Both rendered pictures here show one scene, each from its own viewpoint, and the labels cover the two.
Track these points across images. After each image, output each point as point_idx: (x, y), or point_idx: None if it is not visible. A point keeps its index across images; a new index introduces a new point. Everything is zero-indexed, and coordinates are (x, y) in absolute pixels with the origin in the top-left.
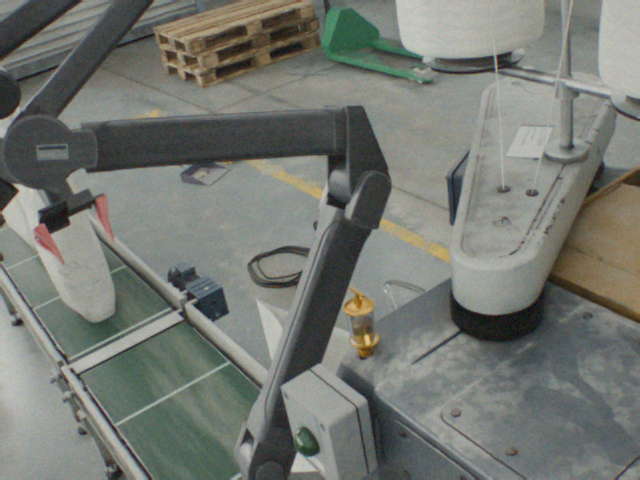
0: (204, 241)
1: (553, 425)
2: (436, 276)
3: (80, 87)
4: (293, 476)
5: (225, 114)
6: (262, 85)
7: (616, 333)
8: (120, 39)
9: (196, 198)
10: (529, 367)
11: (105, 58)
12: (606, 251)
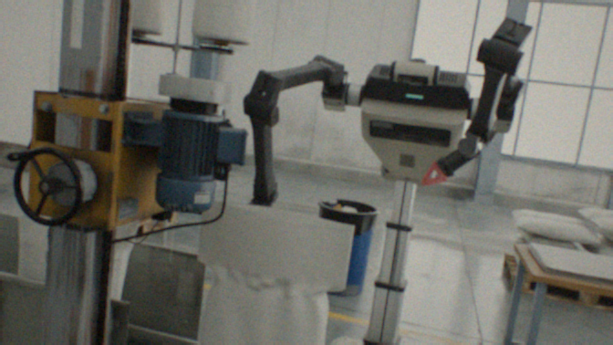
0: None
1: (159, 99)
2: None
3: (477, 110)
4: (257, 203)
5: (295, 67)
6: None
7: (147, 99)
8: (483, 88)
9: None
10: (169, 100)
11: (482, 99)
12: (153, 102)
